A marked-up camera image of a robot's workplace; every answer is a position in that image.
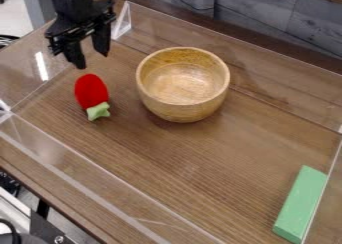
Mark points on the clear acrylic enclosure wall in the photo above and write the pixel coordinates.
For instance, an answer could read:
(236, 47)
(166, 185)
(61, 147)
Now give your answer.
(143, 181)

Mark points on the clear acrylic corner bracket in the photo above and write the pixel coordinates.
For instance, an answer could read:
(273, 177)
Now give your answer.
(122, 25)

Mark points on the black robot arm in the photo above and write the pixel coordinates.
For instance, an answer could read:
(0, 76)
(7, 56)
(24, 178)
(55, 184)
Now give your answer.
(81, 19)

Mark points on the light wooden bowl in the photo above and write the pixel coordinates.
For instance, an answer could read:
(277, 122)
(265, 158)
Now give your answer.
(182, 82)

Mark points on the green rectangular block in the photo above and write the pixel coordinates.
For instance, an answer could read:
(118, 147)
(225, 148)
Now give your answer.
(300, 205)

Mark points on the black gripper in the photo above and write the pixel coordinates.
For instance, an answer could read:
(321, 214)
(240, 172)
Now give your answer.
(67, 32)

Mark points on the red felt strawberry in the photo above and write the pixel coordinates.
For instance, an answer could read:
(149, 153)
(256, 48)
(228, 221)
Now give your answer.
(93, 97)

